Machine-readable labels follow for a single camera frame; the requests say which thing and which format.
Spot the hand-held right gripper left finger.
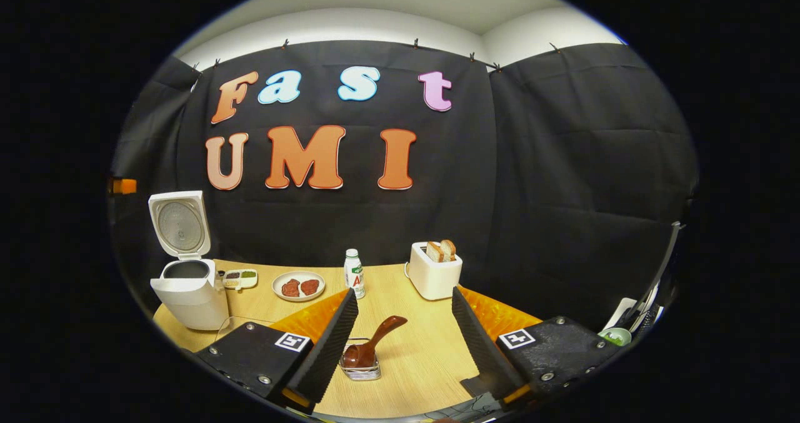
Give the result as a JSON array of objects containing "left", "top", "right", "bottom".
[{"left": 194, "top": 287, "right": 360, "bottom": 414}]

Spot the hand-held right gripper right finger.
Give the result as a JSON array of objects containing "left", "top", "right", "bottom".
[{"left": 451, "top": 286, "right": 626, "bottom": 411}]

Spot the metal wire chopstick holder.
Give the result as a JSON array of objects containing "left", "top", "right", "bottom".
[{"left": 339, "top": 337, "right": 382, "bottom": 382}]

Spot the brown wooden spoon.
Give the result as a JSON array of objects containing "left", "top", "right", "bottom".
[{"left": 342, "top": 316, "right": 408, "bottom": 369}]

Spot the white rice cooker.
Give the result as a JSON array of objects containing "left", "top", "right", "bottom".
[{"left": 148, "top": 191, "right": 231, "bottom": 331}]

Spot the white drink bottle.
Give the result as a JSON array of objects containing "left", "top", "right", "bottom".
[{"left": 344, "top": 249, "right": 366, "bottom": 299}]

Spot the white round plate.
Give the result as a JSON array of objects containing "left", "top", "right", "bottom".
[{"left": 272, "top": 271, "right": 326, "bottom": 302}]

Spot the white toaster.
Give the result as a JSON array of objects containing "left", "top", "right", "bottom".
[{"left": 407, "top": 242, "right": 463, "bottom": 301}]

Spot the white divided condiment dish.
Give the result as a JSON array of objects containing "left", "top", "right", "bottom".
[{"left": 222, "top": 269, "right": 259, "bottom": 290}]

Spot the white tray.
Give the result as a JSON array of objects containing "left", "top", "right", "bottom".
[{"left": 603, "top": 297, "right": 651, "bottom": 333}]

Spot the black backdrop cloth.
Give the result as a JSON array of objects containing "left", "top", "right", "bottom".
[{"left": 109, "top": 39, "right": 699, "bottom": 330}]

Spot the grey curved pole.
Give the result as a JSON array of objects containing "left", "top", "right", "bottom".
[{"left": 631, "top": 222, "right": 688, "bottom": 324}]

